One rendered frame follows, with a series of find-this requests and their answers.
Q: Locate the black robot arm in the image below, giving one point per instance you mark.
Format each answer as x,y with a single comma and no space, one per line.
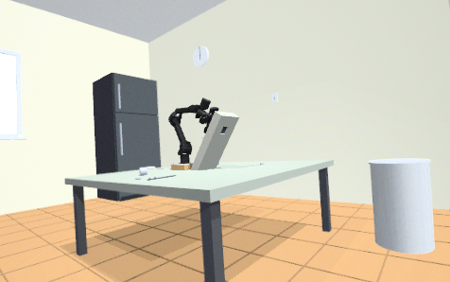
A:
175,121

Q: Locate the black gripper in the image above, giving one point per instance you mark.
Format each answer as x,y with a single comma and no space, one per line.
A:
211,113

